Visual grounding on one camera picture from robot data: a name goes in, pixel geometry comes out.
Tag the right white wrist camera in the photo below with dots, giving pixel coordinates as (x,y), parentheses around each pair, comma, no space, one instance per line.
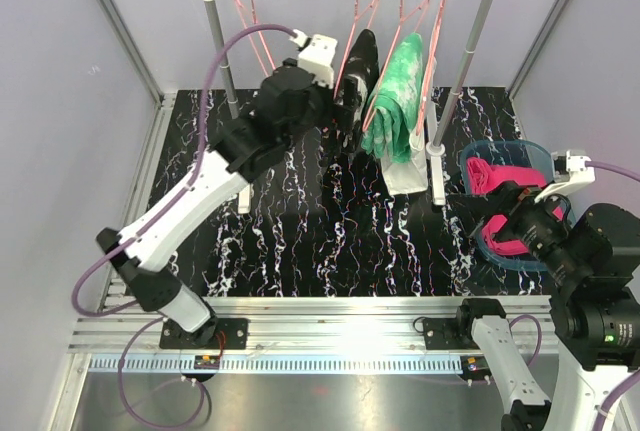
(571,174)

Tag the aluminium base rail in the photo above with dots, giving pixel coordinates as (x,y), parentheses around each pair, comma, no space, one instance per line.
(352,326)

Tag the aluminium corner post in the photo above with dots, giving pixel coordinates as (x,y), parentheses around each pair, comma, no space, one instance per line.
(131,50)
(543,35)

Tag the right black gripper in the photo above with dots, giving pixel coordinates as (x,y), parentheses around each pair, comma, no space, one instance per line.
(513,200)

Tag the right aluminium corner post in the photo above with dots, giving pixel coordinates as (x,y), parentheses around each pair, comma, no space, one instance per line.
(543,35)

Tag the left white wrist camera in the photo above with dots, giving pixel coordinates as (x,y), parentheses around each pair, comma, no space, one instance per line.
(315,55)

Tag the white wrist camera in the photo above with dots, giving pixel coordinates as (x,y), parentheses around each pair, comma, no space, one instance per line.
(315,55)
(571,174)

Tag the white slotted cable duct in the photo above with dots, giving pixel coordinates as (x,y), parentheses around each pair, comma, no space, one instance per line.
(278,364)

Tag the left aluminium corner post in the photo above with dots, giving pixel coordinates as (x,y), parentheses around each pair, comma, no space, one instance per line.
(131,50)

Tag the green tie-dye trousers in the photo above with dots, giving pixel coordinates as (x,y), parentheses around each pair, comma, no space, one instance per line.
(396,103)

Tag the black white tie-dye trousers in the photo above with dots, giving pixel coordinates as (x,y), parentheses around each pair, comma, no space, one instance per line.
(362,60)

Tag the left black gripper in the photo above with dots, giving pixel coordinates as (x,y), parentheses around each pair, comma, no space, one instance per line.
(339,114)

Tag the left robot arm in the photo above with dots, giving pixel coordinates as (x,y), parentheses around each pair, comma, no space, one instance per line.
(287,105)

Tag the blue plastic basket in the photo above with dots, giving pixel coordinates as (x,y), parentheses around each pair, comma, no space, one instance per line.
(487,164)

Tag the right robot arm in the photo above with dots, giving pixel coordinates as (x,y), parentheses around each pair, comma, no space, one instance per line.
(594,312)

